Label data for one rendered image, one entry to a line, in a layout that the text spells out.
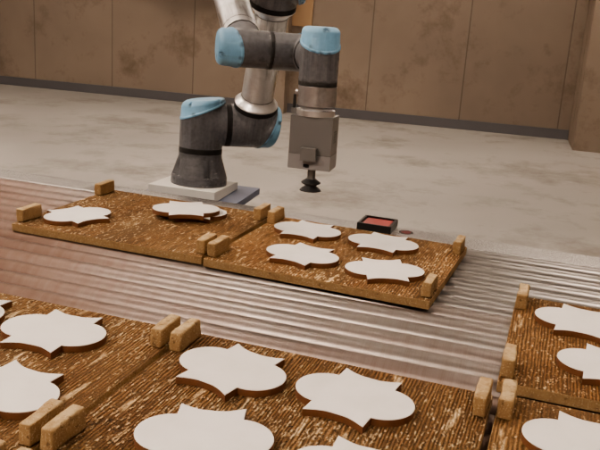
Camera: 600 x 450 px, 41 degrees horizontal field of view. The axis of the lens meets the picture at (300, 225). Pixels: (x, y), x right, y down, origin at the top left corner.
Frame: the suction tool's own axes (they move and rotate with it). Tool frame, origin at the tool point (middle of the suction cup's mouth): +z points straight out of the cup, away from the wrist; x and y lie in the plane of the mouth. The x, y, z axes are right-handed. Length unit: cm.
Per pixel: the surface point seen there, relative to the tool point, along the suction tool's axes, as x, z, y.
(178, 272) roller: -28.1, 10.9, -16.4
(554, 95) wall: 876, 51, 106
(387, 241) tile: -1.6, 8.0, 16.4
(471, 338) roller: -38, 11, 34
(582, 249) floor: 364, 103, 100
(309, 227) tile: 1.4, 8.0, 0.1
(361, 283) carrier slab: -25.4, 9.0, 15.4
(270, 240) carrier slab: -8.0, 9.0, -5.3
